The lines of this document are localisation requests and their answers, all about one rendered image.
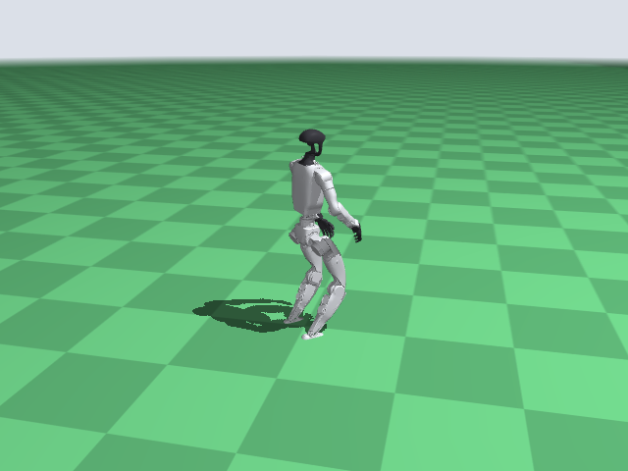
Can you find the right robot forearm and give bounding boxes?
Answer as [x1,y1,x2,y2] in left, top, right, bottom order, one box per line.
[337,202,359,230]

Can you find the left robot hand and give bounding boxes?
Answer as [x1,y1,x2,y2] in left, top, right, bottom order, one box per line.
[315,212,335,238]

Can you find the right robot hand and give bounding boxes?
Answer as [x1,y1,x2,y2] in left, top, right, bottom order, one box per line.
[352,224,362,242]

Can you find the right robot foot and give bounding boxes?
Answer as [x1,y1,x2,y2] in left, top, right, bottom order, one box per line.
[301,332,323,340]

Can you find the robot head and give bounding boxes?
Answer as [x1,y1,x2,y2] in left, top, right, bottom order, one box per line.
[297,129,326,167]

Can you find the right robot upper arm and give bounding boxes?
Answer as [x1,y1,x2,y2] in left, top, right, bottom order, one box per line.
[314,169,341,216]

